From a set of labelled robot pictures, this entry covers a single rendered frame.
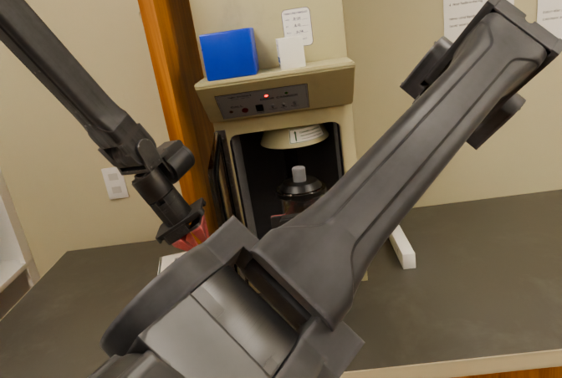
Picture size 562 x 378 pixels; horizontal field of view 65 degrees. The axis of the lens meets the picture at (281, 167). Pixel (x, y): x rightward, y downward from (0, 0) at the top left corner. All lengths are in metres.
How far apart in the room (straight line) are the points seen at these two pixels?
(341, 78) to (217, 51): 0.25
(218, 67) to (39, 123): 0.90
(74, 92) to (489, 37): 0.57
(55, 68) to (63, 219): 1.08
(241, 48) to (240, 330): 0.71
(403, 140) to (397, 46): 1.16
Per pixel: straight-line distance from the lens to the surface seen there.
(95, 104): 0.76
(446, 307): 1.11
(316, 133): 1.06
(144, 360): 0.19
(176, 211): 0.82
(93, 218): 1.71
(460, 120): 0.34
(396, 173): 0.29
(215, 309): 0.22
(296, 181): 0.92
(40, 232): 1.82
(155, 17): 0.93
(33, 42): 0.73
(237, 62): 0.89
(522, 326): 1.08
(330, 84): 0.92
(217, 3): 1.00
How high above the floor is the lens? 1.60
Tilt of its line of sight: 18 degrees down
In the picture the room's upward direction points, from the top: 9 degrees counter-clockwise
